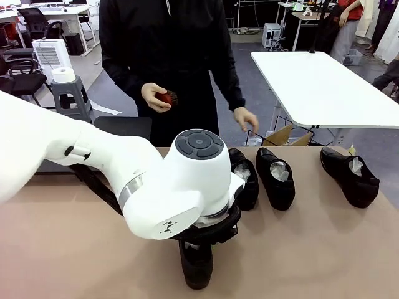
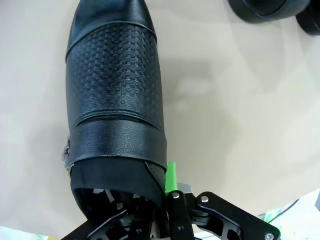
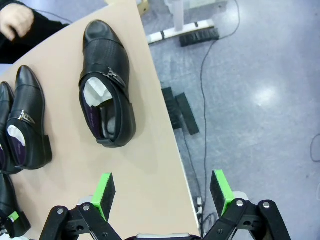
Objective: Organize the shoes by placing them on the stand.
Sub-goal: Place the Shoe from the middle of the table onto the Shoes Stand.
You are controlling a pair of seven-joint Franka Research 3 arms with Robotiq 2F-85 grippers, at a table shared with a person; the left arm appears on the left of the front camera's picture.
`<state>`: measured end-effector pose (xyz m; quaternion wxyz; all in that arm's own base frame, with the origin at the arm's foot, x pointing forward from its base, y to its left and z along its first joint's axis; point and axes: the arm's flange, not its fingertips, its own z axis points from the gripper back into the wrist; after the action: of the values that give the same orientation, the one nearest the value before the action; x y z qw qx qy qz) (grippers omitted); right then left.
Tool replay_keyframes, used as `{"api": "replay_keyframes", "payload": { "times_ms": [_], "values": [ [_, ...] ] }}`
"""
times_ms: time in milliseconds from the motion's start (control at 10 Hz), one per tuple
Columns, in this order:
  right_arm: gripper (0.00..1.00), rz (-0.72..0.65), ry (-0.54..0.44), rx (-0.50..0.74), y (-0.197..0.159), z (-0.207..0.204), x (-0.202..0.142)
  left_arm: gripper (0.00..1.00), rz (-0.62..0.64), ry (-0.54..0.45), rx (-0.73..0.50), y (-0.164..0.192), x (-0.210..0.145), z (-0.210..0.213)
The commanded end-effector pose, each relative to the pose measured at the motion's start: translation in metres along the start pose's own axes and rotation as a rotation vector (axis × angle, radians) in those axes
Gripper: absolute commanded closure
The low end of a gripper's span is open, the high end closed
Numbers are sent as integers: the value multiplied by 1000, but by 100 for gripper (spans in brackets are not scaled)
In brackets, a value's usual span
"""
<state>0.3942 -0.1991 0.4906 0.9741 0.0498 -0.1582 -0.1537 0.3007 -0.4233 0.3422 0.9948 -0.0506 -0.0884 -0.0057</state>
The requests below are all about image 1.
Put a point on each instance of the person's left forearm black sleeve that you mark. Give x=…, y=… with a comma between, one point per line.
x=232, y=87

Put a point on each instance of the person's black jacket torso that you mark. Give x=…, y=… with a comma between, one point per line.
x=162, y=46

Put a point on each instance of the brown cardboard box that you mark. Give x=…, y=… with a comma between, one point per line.
x=280, y=137

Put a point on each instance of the person's right forearm black sleeve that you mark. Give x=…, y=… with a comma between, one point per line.
x=121, y=78

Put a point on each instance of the black computer tower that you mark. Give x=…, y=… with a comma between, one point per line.
x=74, y=43

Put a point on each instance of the pale yellow paper scrap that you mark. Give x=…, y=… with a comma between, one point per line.
x=351, y=150

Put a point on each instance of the white computer case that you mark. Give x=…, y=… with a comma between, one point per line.
x=272, y=34

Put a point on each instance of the grey plastic stool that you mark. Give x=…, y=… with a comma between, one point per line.
x=71, y=96

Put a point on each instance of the person's left hand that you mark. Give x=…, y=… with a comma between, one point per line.
x=244, y=116

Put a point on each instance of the white office desk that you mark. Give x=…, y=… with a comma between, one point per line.
x=62, y=11

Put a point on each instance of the grey plastic bin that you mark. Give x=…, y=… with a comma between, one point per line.
x=353, y=57

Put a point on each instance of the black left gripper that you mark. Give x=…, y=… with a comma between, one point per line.
x=227, y=235

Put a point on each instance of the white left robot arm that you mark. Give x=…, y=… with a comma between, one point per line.
x=93, y=162

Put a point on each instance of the person in cream top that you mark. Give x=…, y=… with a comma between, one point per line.
x=364, y=18

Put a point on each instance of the black leather dress shoe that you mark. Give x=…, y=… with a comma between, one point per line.
x=355, y=190
x=196, y=268
x=249, y=193
x=279, y=193

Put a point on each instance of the person in red shirt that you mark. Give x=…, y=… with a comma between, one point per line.
x=347, y=31

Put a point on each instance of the white folding table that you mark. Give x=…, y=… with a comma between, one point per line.
x=311, y=87

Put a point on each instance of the wooden top back table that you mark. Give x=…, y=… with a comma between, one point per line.
x=308, y=15

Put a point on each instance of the red wooden shoe brush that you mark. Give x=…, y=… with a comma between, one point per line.
x=170, y=98

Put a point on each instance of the black office chair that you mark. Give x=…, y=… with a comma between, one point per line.
x=22, y=81
x=37, y=21

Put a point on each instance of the white air purifier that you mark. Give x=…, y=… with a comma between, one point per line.
x=50, y=56

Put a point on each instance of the person's right hand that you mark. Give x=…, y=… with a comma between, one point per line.
x=151, y=96

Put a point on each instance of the seated person's dark leg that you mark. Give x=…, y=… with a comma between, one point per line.
x=386, y=78

